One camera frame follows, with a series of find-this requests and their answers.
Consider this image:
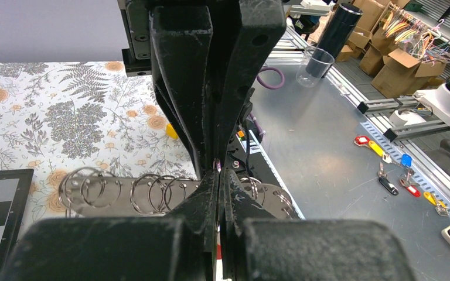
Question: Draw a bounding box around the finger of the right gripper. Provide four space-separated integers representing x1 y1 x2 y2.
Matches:
149 3 213 179
212 1 286 163

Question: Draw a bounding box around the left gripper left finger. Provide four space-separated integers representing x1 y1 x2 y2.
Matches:
0 170 219 280

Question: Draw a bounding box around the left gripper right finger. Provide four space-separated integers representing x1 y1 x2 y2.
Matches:
219 169 415 280

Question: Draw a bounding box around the clear plastic cup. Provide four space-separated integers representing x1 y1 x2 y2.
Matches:
296 46 335 88

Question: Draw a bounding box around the black cylindrical flask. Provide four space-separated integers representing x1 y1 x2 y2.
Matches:
317 3 363 59

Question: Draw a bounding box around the spare black key tag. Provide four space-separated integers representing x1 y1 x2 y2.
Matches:
378 176 399 196

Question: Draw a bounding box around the spare red key tag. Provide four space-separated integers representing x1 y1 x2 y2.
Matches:
354 135 370 148

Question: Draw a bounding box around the cardboard box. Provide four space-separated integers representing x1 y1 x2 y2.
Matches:
371 49 446 98

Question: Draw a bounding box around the floral patterned mat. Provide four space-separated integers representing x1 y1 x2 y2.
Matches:
0 61 196 228

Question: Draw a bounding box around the spare yellow key tag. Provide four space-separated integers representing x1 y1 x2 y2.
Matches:
368 140 386 158

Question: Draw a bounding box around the spare blue key tag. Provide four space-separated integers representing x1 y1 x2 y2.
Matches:
400 153 413 168

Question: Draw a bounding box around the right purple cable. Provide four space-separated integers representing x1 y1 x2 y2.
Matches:
255 66 287 91

